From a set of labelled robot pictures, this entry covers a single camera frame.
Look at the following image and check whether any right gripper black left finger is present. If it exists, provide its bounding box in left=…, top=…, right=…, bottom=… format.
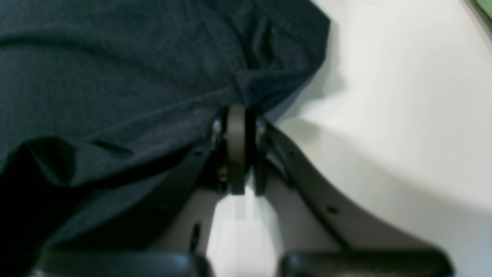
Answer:
left=31, top=105, right=246, bottom=277

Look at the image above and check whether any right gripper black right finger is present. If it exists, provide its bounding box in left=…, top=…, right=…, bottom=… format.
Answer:
left=246, top=109, right=454, bottom=277

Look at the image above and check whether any black long-sleeve T-shirt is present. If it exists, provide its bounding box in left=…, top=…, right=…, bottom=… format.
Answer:
left=1, top=0, right=331, bottom=277

